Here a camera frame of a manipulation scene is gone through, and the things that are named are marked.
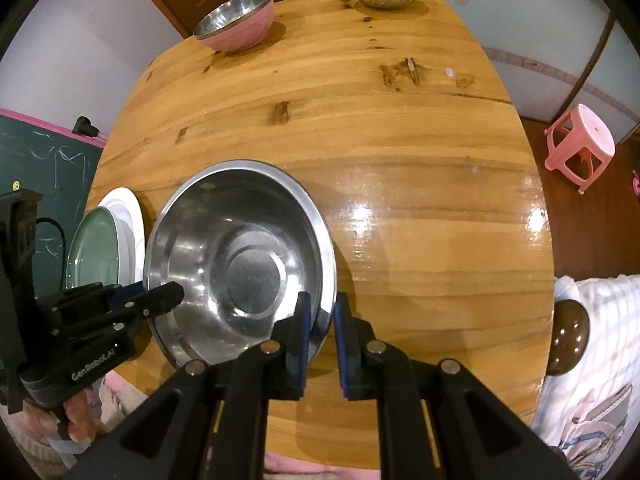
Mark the large steel bowl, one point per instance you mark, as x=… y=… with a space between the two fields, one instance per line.
x=225 y=240

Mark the pink plastic toy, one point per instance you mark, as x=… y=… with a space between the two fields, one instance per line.
x=636 y=181

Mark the person's left hand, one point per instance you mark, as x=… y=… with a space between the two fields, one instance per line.
x=80 y=415

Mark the white plate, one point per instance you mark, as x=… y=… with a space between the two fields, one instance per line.
x=131 y=220

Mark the wooden chair knob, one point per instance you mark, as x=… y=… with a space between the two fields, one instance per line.
x=570 y=337

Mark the green plate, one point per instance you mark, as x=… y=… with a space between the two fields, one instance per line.
x=95 y=250

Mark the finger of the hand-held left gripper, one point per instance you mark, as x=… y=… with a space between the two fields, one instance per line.
x=162 y=297
x=125 y=293

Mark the green chalkboard with pink frame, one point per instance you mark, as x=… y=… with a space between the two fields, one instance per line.
x=40 y=160

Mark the checked white cloth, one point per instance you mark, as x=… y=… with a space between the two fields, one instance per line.
x=600 y=400

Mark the pink plastic stool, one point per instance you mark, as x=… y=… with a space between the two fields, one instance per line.
x=582 y=135

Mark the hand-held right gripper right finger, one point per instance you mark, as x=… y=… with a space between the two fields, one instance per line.
x=341 y=350

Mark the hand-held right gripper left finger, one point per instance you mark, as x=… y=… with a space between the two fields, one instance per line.
x=301 y=340

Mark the pink bowl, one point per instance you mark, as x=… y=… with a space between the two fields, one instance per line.
x=245 y=30

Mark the black easel knob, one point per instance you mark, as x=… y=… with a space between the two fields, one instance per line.
x=84 y=126

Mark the pale blue sliding wardrobe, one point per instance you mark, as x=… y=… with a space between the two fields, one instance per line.
x=525 y=35

